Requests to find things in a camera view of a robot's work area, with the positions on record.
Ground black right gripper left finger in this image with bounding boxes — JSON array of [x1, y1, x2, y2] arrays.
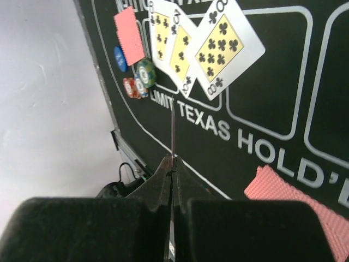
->
[[1, 156, 172, 261]]

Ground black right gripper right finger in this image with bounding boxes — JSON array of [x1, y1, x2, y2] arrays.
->
[[172, 157, 335, 261]]

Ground card edge-on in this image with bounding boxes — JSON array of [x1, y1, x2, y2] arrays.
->
[[169, 96, 175, 261]]

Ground blue chips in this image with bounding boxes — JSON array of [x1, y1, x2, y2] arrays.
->
[[134, 74, 149, 98]]

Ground red chips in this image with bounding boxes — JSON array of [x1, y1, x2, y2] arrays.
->
[[123, 78, 141, 99]]

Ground green chips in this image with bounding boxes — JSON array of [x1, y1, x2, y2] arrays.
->
[[137, 58, 157, 88]]

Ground blue small blind button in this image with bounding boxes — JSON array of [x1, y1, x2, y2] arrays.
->
[[113, 46, 128, 72]]

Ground eight of clubs card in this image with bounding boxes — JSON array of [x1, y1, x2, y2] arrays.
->
[[188, 1, 266, 100]]

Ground four of clubs card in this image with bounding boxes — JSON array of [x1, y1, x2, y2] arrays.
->
[[165, 5, 197, 98]]

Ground six of clubs card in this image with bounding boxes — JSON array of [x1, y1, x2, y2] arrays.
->
[[147, 0, 178, 74]]

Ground black poker table mat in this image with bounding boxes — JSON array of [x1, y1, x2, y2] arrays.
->
[[76, 1, 348, 217]]

